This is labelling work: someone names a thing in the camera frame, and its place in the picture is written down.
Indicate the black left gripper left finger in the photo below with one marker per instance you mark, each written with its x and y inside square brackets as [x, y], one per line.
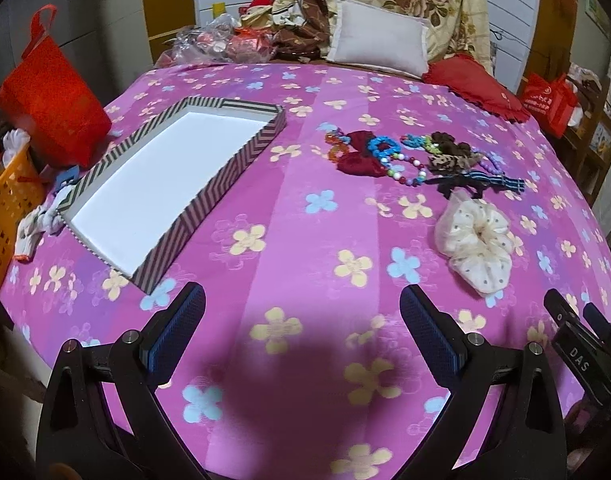
[101, 418]

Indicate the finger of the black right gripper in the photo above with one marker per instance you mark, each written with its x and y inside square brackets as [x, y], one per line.
[560, 311]
[599, 324]

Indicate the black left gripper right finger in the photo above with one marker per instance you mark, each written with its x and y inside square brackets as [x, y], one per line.
[526, 437]

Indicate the cream dotted scrunchie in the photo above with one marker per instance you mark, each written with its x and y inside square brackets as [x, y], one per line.
[473, 235]

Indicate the navy striped ribbon bow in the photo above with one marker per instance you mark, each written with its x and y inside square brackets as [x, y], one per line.
[476, 183]

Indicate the wooden shelf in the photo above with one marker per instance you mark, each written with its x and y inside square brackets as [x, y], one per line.
[585, 148]

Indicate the red bag on shelf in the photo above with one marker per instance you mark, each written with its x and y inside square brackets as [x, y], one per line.
[551, 103]

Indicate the white work glove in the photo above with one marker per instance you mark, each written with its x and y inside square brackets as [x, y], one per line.
[43, 220]

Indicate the pink floral bed sheet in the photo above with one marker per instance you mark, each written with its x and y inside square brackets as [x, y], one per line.
[302, 367]

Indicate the striped white tray box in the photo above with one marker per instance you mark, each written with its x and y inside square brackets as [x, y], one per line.
[139, 205]

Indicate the orange plastic basket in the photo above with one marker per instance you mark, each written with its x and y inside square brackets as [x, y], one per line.
[21, 190]

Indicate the red heart pillow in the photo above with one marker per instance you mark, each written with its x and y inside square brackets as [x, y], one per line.
[469, 80]

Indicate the blue hair claw clip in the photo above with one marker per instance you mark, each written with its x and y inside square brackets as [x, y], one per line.
[65, 178]

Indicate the red gift bag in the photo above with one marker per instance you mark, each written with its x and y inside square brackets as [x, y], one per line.
[45, 96]

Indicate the white cushion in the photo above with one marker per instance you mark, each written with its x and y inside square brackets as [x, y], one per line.
[372, 37]

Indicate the santa plush toy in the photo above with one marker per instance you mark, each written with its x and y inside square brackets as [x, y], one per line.
[257, 14]

